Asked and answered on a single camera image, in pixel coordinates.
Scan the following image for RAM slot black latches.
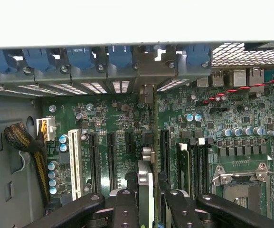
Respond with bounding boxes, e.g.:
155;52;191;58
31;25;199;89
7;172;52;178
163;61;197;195
204;142;210;190
191;142;198;200

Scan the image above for long black expansion slot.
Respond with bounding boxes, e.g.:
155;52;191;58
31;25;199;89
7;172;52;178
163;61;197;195
88;132;101;194
106;131;119;190
160;129;171;181

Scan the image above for CPU socket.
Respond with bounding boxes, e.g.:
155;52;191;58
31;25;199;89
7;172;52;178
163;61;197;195
211;161;269;219

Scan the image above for white expansion slot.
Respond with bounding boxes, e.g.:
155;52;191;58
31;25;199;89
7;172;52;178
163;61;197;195
67;129;83;201

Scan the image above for short black expansion slot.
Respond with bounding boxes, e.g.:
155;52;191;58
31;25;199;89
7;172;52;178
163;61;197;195
124;131;134;154

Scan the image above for green Dell motherboard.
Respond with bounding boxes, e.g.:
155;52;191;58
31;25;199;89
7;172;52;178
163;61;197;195
40;80;274;228

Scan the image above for white power connector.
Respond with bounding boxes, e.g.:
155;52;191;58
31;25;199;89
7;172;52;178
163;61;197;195
36;117;57;143

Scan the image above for open black PC case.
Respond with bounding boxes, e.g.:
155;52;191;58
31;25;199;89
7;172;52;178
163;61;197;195
0;40;274;228

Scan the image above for black yellow braided cable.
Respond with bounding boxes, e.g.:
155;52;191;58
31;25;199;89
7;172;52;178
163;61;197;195
3;122;51;207

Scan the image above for red black twisted wire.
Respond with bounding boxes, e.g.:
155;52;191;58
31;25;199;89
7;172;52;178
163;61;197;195
202;74;274;105

